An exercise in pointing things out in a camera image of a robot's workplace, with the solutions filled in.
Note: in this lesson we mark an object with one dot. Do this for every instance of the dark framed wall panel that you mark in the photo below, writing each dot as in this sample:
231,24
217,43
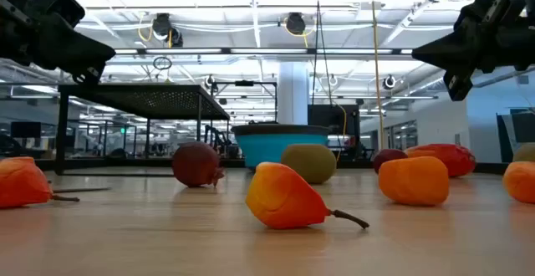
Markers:
522,127

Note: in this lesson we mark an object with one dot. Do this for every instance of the dark red apple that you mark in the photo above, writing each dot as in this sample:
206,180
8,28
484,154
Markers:
386,156

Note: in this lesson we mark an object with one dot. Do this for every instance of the neighbouring station robot arm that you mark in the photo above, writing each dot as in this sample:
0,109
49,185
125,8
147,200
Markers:
215,138

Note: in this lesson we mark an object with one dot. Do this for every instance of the red-orange mango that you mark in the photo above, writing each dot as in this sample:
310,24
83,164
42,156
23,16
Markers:
451,159

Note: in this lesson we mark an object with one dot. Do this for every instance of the blue collapsible bowl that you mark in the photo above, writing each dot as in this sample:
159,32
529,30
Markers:
271,150

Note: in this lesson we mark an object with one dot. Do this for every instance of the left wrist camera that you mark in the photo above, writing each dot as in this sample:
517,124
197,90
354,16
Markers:
62,8

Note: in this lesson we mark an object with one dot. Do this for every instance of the black neighbouring station frame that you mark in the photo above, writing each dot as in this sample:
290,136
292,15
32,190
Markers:
244,83

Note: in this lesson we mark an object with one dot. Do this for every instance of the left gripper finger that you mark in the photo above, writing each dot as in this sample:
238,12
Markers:
71,63
71,46

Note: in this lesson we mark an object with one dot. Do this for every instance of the black metal table frame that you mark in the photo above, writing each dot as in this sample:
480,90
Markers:
125,164

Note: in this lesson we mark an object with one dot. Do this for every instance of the small orange-red pear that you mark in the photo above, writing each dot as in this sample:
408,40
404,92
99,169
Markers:
21,184
522,182
280,196

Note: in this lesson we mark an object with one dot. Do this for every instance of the white column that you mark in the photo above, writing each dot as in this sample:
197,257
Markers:
292,92

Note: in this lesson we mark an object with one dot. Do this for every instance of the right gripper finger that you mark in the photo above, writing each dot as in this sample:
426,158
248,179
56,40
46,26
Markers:
460,44
460,64

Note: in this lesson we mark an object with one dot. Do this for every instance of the orange tangerine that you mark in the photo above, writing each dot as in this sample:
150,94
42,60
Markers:
414,182

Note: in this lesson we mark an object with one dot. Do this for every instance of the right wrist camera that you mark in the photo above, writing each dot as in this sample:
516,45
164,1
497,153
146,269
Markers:
474,14

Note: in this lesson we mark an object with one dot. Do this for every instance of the brown-green kiwi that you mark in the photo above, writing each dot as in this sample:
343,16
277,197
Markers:
526,154
309,163

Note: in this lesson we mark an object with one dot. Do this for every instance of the black monitor on stand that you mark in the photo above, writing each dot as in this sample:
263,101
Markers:
338,117

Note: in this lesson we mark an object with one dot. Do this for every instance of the black perforated metal shelf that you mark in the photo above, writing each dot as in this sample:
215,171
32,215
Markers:
146,100

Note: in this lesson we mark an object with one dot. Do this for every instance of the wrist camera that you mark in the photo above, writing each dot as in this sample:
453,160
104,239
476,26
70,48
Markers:
62,8
474,14

